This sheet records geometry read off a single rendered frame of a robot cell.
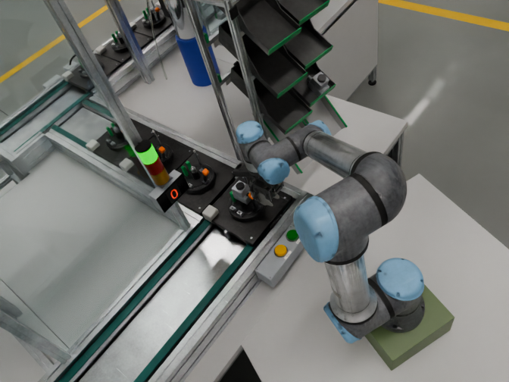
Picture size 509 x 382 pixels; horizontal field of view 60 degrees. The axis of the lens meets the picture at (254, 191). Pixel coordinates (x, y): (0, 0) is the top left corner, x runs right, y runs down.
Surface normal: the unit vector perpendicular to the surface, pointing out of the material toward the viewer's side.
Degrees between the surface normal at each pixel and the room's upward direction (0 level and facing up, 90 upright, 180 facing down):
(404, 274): 5
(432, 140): 0
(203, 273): 0
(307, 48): 25
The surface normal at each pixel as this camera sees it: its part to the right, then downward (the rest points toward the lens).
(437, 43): -0.20, -0.61
